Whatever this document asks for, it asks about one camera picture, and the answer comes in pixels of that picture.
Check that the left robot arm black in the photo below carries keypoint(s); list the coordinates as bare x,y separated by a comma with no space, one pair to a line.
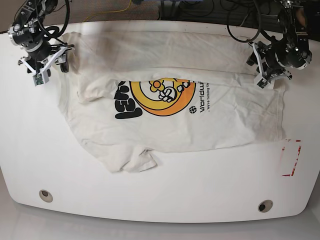
293,49

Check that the left table cable grommet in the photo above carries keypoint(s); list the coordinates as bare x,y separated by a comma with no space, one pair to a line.
45,196

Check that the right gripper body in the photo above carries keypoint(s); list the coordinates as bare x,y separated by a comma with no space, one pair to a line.
35,63

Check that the white t-shirt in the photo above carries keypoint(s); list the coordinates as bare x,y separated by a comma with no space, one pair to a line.
128,93

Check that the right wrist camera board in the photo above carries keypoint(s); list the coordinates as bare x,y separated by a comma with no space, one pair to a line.
40,78

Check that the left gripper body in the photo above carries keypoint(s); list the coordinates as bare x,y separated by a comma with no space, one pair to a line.
273,69

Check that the right table cable grommet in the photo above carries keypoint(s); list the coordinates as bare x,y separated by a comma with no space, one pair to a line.
265,206

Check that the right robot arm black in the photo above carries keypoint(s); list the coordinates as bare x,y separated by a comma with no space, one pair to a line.
42,44

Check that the table cable grommet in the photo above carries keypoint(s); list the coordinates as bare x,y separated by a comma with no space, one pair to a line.
265,206
45,196

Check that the red tape rectangle marking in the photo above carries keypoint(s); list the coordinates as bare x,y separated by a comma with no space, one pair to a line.
289,157

